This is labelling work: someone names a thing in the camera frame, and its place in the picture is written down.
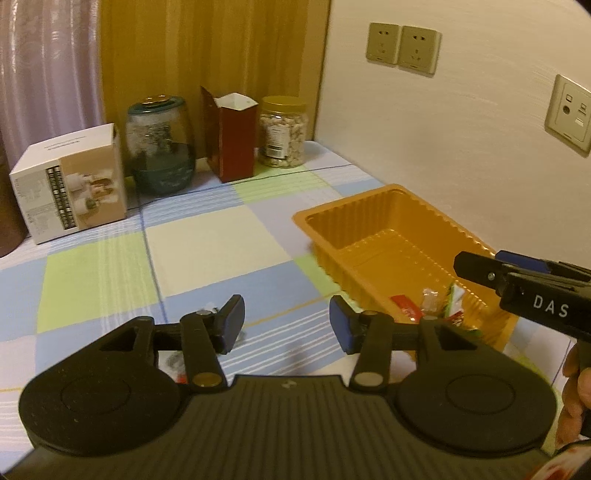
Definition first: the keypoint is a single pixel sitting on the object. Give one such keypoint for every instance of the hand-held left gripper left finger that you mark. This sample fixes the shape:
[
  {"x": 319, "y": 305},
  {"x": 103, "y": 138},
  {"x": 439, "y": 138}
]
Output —
[{"x": 233, "y": 319}]

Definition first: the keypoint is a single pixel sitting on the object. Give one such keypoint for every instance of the plastic jar of nuts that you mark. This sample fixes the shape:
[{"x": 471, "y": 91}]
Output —
[{"x": 282, "y": 134}]

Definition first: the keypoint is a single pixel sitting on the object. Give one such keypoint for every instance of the person's right hand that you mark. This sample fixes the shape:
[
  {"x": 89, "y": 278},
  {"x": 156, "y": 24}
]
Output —
[{"x": 579, "y": 397}]

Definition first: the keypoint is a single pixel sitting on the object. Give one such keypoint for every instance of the green snack packet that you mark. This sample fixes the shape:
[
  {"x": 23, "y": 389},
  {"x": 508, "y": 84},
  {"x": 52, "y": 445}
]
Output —
[{"x": 455, "y": 297}]

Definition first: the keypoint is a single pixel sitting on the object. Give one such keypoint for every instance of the small red-brown candy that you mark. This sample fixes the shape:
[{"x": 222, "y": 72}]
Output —
[{"x": 458, "y": 319}]

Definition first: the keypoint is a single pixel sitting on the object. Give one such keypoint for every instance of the red snack packet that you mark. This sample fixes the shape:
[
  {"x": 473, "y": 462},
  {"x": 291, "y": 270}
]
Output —
[{"x": 405, "y": 307}]

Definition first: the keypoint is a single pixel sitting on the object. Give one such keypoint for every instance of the brown thermos flask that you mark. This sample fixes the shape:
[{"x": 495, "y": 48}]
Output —
[{"x": 9, "y": 198}]

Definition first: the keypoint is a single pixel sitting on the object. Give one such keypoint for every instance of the checkered tablecloth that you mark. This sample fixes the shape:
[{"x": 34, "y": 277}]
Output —
[{"x": 207, "y": 240}]

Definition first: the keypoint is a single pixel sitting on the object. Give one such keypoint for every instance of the pale candy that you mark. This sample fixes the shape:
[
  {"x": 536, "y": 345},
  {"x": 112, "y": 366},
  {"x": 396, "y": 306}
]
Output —
[{"x": 430, "y": 301}]

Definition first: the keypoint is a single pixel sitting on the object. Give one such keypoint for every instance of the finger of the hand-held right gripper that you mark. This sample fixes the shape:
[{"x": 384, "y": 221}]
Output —
[
  {"x": 521, "y": 262},
  {"x": 478, "y": 272}
]

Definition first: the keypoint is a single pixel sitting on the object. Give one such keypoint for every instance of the pale sheer curtain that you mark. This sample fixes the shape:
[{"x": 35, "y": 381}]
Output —
[{"x": 46, "y": 69}]

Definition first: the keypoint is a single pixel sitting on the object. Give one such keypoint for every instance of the beige wall data socket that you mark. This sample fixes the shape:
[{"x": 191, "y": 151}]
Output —
[{"x": 570, "y": 113}]

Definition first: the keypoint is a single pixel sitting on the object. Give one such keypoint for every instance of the glass jar with dark lid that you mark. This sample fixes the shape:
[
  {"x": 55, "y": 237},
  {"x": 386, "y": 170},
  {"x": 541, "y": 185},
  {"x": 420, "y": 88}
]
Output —
[{"x": 159, "y": 152}]

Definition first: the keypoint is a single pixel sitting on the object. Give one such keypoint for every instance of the yellow wooden panel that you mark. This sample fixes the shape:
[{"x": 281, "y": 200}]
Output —
[{"x": 207, "y": 46}]

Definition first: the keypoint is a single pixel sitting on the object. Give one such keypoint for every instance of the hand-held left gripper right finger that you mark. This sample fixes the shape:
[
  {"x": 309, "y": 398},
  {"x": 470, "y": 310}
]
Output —
[{"x": 339, "y": 323}]

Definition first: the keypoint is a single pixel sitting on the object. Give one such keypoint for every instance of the open red carton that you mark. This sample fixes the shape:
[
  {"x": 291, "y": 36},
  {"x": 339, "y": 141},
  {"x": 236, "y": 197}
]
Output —
[{"x": 233, "y": 143}]

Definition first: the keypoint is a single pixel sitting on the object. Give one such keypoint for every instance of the white cardboard box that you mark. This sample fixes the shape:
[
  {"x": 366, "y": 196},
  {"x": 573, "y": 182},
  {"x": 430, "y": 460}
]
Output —
[{"x": 69, "y": 184}]

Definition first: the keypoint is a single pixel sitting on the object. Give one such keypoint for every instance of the orange plastic tray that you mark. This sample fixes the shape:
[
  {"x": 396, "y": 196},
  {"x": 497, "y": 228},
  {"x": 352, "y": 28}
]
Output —
[{"x": 383, "y": 240}]

